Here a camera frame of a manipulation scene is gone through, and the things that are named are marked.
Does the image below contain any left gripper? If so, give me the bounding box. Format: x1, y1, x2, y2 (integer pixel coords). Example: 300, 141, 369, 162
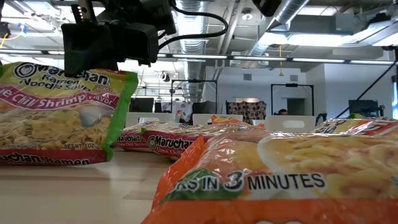
60, 0, 177, 78

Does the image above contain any pink ramen packet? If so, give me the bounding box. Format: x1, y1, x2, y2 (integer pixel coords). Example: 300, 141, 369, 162
112, 123, 162, 152

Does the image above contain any green lime shrimp ramen packet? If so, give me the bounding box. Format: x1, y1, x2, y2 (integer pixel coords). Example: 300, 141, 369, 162
0, 61, 139, 166
140, 123, 265, 161

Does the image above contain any orange chicken ramen packet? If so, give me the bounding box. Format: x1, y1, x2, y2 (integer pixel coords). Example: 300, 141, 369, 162
210, 114, 244, 125
310, 117, 398, 137
141, 129, 398, 224

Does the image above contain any black desk monitor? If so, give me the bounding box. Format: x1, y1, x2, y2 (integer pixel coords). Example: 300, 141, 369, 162
129, 97, 155, 113

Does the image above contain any white plastic bin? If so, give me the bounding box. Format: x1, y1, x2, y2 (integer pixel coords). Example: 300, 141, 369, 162
192, 113, 244, 126
125, 111, 177, 128
264, 114, 317, 134

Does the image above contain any long ceiling light strip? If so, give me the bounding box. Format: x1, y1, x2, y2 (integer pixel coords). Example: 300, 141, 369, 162
0, 48, 398, 65

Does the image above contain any dotted patterned fabric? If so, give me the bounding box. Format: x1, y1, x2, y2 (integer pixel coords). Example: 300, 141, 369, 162
226, 100, 267, 125

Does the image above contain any silver spiral air duct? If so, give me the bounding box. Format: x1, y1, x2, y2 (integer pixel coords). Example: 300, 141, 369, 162
241, 0, 312, 68
174, 0, 210, 103

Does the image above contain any black rectangular frame stand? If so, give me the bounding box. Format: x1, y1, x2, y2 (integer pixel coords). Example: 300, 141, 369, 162
270, 82, 315, 116
170, 78, 218, 114

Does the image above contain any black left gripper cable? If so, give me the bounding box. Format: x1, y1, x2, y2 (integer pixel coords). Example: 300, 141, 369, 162
157, 0, 230, 50

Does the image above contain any dark wall monitor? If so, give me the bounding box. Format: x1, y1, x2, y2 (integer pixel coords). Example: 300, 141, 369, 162
348, 99, 380, 118

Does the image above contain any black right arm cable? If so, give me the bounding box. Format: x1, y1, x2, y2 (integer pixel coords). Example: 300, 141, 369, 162
335, 60, 398, 119

